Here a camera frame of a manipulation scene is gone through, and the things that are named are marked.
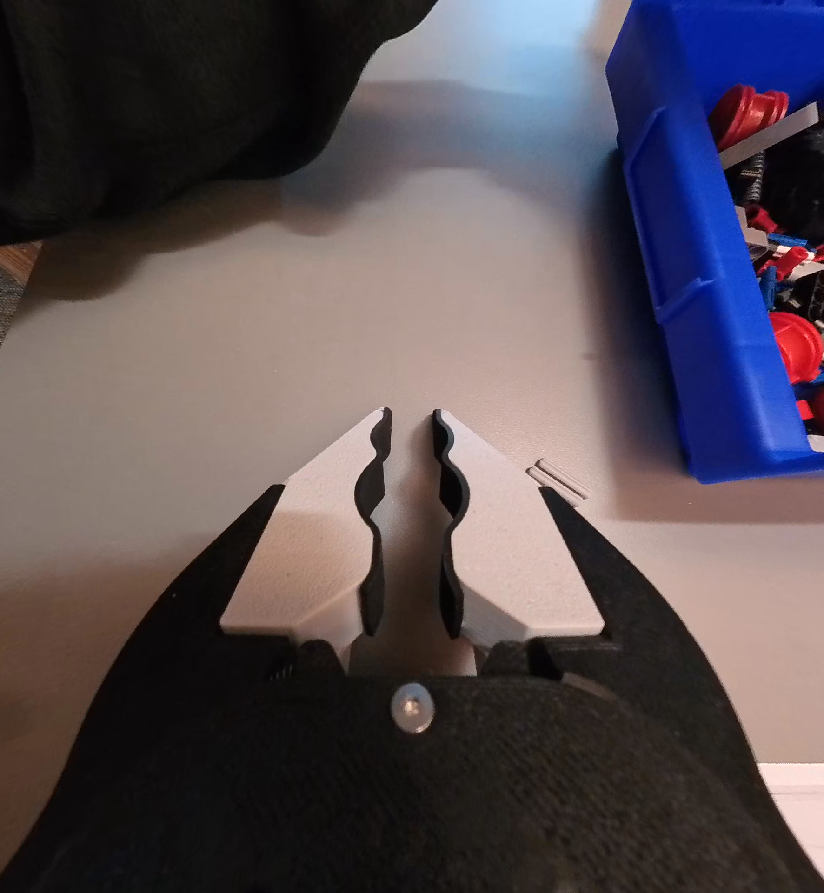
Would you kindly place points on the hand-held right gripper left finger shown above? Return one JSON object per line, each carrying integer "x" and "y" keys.
{"x": 293, "y": 558}

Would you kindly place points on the small white part on table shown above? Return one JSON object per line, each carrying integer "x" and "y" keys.
{"x": 548, "y": 483}

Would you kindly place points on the pile of toy building pieces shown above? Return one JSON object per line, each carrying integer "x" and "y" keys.
{"x": 802, "y": 272}

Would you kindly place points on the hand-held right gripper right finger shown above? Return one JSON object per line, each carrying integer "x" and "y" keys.
{"x": 523, "y": 558}

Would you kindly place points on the white instruction booklet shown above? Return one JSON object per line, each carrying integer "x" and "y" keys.
{"x": 820, "y": 830}

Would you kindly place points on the blue plastic bin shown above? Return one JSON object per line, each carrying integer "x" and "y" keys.
{"x": 691, "y": 279}

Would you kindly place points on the person's black clothing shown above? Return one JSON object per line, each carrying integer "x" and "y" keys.
{"x": 140, "y": 104}

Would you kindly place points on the black toy tire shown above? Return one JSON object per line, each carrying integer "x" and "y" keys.
{"x": 823, "y": 174}

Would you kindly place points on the small grey flat piece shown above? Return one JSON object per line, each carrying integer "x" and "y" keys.
{"x": 562, "y": 476}

